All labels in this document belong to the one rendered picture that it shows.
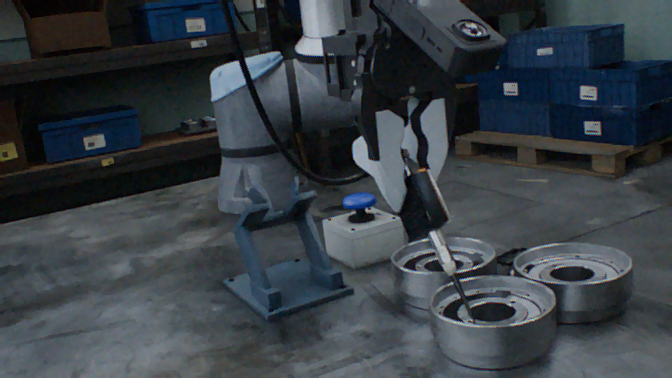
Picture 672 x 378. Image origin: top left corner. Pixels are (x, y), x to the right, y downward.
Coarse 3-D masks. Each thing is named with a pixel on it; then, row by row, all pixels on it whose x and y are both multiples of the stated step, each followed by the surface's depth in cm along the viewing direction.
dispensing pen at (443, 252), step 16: (416, 176) 59; (416, 192) 59; (432, 192) 59; (416, 208) 59; (432, 208) 59; (416, 224) 60; (432, 224) 58; (416, 240) 61; (432, 240) 60; (448, 256) 59; (448, 272) 59; (464, 304) 58
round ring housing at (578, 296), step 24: (528, 264) 70; (552, 264) 69; (576, 264) 68; (624, 264) 66; (552, 288) 62; (576, 288) 62; (600, 288) 61; (624, 288) 63; (576, 312) 63; (600, 312) 63
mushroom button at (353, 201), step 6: (348, 198) 84; (354, 198) 84; (360, 198) 84; (366, 198) 84; (372, 198) 84; (342, 204) 85; (348, 204) 83; (354, 204) 83; (360, 204) 83; (366, 204) 83; (372, 204) 84; (360, 210) 85; (360, 216) 85
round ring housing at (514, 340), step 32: (448, 288) 64; (480, 288) 65; (512, 288) 65; (544, 288) 61; (448, 320) 57; (480, 320) 63; (512, 320) 59; (544, 320) 57; (448, 352) 59; (480, 352) 56; (512, 352) 56; (544, 352) 58
